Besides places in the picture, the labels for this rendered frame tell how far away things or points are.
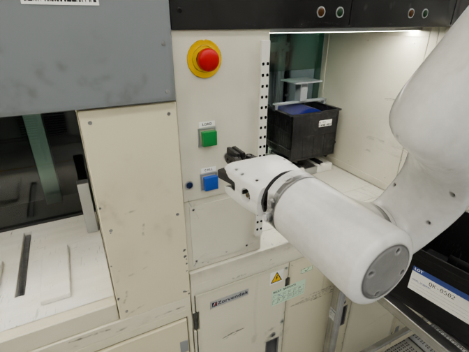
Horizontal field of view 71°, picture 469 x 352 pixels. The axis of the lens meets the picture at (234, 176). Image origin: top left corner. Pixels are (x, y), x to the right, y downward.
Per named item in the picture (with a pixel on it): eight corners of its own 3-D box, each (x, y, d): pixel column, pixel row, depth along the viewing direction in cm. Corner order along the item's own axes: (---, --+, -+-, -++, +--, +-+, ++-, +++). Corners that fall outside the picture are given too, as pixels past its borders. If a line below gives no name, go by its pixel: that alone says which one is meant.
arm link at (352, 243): (341, 181, 43) (287, 173, 38) (437, 235, 32) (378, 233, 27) (317, 237, 45) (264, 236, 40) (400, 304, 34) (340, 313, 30)
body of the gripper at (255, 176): (257, 234, 43) (221, 196, 52) (319, 215, 47) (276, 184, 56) (258, 182, 39) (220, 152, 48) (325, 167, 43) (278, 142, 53)
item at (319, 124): (285, 173, 122) (291, 86, 108) (257, 155, 138) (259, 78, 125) (335, 162, 132) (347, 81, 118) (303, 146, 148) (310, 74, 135)
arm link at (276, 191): (268, 244, 41) (256, 232, 44) (323, 227, 45) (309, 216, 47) (271, 185, 38) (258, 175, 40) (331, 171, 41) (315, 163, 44)
